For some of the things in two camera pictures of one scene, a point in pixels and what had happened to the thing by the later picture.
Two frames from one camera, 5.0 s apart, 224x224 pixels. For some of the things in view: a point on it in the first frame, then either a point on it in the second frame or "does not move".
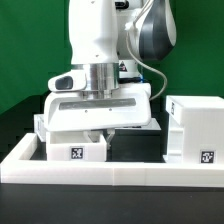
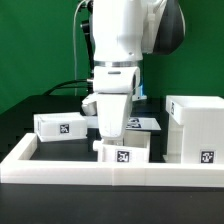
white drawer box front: [75, 146] -> [133, 147]
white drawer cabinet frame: [195, 130] does not move
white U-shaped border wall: [13, 169] does not move
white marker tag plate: [152, 125] does not move
